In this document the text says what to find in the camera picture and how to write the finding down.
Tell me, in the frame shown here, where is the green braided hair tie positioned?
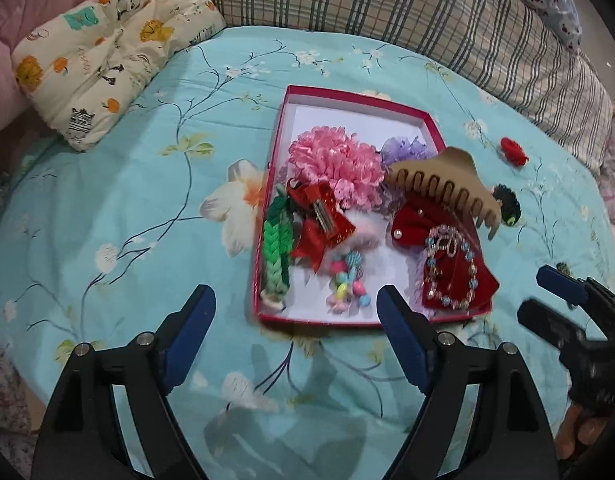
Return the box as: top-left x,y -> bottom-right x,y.
260,185 -> 298,307

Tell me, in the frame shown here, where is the blue bead bracelet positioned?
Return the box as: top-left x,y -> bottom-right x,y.
421,225 -> 481,311

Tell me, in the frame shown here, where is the doll head hair clip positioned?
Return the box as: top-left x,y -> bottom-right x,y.
489,185 -> 523,229

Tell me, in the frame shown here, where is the beige claw hair clip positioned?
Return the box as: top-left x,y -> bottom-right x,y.
385,146 -> 503,241

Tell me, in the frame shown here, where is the person's right hand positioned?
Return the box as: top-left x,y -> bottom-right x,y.
556,402 -> 614,462

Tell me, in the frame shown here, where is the teal floral bed sheet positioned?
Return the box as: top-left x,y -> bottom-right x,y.
0,25 -> 615,480

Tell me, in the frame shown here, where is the red bow hair clip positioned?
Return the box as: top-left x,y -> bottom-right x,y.
286,180 -> 357,249
291,220 -> 331,274

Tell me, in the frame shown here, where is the red cardboard box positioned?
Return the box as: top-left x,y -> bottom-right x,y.
252,85 -> 501,331

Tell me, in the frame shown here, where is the cartoon print cream pillow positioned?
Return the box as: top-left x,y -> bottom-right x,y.
12,0 -> 227,154

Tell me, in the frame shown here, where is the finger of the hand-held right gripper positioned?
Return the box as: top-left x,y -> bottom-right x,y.
536,265 -> 615,342
517,299 -> 614,367

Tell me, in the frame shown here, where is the purple scrunchie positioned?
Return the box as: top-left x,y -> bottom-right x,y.
380,135 -> 434,169

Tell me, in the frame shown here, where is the pink scrunchie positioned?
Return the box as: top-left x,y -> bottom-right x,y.
287,126 -> 386,211

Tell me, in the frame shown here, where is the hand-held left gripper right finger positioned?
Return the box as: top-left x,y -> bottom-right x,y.
376,284 -> 561,480

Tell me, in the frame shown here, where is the red rose hair clip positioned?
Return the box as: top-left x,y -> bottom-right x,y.
500,137 -> 529,167

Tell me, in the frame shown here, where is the red velvet pearl bow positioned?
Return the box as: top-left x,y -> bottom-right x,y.
390,195 -> 501,314

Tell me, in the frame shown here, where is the grey floral cloth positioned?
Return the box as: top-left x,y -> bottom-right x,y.
0,325 -> 43,441

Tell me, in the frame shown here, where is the colourful bead hair tie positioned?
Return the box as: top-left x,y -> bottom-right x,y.
326,247 -> 373,314

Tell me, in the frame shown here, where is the plaid blanket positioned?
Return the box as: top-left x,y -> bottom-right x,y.
184,0 -> 614,177

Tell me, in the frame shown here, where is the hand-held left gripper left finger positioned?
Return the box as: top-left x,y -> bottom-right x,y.
31,284 -> 217,480

